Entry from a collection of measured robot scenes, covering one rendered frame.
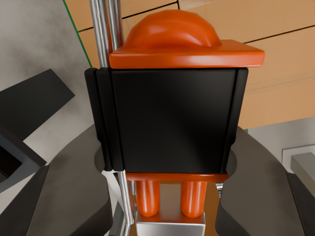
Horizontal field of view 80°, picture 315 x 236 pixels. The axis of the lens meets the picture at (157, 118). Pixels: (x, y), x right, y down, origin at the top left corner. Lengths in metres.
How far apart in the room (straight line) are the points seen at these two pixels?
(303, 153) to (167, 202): 1.89
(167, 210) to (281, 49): 0.81
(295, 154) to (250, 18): 1.42
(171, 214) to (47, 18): 1.46
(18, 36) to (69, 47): 0.34
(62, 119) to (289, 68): 1.57
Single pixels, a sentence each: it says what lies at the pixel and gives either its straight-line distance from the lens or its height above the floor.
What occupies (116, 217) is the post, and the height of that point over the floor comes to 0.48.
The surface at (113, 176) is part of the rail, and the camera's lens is 1.11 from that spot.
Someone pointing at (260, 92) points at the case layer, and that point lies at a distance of 0.94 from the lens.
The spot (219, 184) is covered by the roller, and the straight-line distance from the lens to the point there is 1.22.
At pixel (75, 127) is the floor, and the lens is 1.75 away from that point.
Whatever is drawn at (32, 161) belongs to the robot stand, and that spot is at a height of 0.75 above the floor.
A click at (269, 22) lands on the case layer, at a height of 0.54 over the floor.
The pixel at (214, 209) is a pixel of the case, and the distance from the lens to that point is 0.85.
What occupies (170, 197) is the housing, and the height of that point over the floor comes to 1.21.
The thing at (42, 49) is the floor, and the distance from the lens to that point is 1.61.
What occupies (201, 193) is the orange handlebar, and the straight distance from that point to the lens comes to 0.17.
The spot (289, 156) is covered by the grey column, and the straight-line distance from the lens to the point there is 2.01.
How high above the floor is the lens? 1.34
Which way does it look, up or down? 61 degrees down
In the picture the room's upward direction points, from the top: 174 degrees counter-clockwise
